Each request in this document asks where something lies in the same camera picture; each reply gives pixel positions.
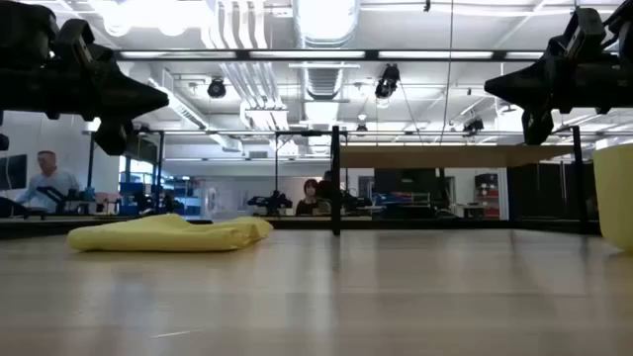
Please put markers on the red and white cabinet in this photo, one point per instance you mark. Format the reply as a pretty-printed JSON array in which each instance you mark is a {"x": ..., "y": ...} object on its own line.
[{"x": 487, "y": 195}]

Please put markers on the black overhead light bar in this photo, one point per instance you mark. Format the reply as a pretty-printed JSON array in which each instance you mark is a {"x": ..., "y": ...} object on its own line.
[{"x": 371, "y": 54}]

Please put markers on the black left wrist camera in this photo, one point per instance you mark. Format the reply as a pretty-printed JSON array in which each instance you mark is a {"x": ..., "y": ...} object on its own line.
[{"x": 115, "y": 138}]

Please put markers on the black wall monitor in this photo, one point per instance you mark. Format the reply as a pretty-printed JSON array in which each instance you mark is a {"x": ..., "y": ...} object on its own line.
[{"x": 12, "y": 172}]

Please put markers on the wooden shelf with black legs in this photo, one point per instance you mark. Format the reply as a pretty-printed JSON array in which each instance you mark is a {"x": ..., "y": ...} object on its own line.
[{"x": 445, "y": 155}]

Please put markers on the black partition panel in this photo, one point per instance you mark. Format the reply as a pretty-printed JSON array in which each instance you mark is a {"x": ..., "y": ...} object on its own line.
[{"x": 544, "y": 190}]

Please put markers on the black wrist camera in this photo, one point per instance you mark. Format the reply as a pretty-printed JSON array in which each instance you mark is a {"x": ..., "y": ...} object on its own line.
[
  {"x": 538, "y": 127},
  {"x": 115, "y": 138}
]

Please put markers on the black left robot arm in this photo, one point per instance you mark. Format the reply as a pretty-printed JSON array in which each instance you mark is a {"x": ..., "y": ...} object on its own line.
[{"x": 22, "y": 25}]

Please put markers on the light green cup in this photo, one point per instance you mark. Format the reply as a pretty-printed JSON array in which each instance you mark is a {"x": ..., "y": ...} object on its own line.
[{"x": 615, "y": 198}]

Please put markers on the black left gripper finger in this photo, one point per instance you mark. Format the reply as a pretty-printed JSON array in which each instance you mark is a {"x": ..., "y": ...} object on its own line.
[{"x": 128, "y": 99}]

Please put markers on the folded yellow cloth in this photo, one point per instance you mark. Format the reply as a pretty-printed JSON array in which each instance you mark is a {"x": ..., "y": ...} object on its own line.
[{"x": 163, "y": 237}]

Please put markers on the black background rig frame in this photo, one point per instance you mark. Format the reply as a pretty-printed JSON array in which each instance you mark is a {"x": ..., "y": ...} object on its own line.
[
  {"x": 276, "y": 168},
  {"x": 160, "y": 173}
]

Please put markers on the person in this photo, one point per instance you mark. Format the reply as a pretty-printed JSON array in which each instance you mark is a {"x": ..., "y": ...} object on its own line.
[
  {"x": 324, "y": 185},
  {"x": 309, "y": 198},
  {"x": 49, "y": 183}
]

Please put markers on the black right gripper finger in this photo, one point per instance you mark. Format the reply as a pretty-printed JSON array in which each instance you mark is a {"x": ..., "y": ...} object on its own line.
[{"x": 529, "y": 86}]

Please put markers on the black aluminium table frame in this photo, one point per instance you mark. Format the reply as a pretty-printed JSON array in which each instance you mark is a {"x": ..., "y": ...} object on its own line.
[{"x": 29, "y": 228}]

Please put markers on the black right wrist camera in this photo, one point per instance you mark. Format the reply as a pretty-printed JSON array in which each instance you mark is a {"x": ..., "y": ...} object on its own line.
[{"x": 538, "y": 127}]

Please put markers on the black background robot arm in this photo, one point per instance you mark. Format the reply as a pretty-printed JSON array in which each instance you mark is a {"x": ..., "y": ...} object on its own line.
[
  {"x": 20, "y": 210},
  {"x": 54, "y": 194},
  {"x": 272, "y": 202},
  {"x": 353, "y": 202}
]

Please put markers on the silver ventilation duct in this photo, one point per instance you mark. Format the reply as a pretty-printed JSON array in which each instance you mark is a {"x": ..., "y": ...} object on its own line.
[{"x": 326, "y": 20}]

